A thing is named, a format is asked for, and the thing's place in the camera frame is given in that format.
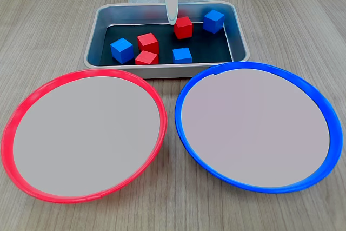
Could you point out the blue-rimmed white dish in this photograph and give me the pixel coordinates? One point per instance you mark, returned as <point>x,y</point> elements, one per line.
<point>254,147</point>

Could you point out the silver metal tray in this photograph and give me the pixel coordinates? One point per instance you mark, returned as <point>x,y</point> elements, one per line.
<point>94,41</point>

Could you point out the red cube block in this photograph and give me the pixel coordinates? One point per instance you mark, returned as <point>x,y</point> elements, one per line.
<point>146,58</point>
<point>183,28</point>
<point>147,42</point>

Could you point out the red-rimmed white dish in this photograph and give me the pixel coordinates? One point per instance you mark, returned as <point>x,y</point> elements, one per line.
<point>86,133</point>

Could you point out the black tray liner mat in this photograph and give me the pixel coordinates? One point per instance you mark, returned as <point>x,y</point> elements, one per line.
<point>205,47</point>

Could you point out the blue cube block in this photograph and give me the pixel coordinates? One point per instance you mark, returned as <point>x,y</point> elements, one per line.
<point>182,55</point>
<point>213,21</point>
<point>122,51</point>

